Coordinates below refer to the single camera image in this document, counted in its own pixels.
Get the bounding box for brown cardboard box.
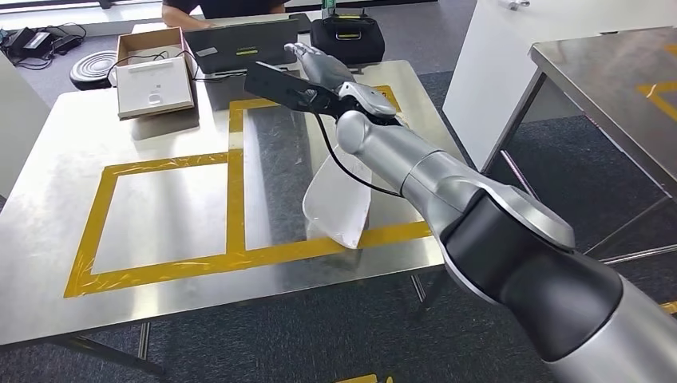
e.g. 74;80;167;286
113;26;200;121

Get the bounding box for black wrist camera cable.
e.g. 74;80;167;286
315;111;405;199

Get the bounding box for black round disc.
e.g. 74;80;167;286
69;49;118;92

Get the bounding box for person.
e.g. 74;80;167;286
160;0;291;29

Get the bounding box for stainless steel workbench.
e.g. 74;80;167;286
478;26;677;266
0;59;468;371

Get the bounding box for black power adapters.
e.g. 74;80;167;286
1;22;87;71

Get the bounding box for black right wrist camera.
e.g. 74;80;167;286
243;61;341;118

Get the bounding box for white partition panel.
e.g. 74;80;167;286
441;0;677;173

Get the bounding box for thin black cable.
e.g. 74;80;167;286
105;49;250;84

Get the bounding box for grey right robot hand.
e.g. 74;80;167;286
283;41;357;91

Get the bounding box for flat white box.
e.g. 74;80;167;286
116;57;196;120

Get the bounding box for white plastic trim part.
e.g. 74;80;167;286
301;145;374;250

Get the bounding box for black carry bag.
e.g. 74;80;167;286
309;11;386;66

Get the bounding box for dark grey laptop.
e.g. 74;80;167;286
182;18;301;76

